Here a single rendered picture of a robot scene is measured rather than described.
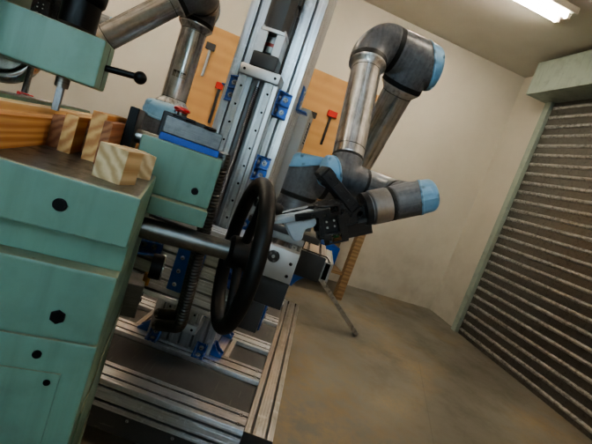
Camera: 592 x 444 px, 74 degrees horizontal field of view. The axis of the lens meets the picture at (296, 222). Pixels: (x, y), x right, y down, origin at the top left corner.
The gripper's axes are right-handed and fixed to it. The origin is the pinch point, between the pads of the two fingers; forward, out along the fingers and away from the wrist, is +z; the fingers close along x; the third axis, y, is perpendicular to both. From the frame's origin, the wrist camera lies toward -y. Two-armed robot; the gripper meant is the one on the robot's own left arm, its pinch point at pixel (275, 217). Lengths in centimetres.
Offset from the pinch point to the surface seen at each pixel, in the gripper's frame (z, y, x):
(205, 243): 13.9, -0.2, -10.8
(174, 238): 18.6, -2.3, -11.3
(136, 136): 21.8, -20.0, -4.8
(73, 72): 26.4, -29.5, -14.5
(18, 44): 32.1, -33.8, -15.0
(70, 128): 28.2, -21.9, -16.7
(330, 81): -112, -56, 308
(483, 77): -275, -38, 306
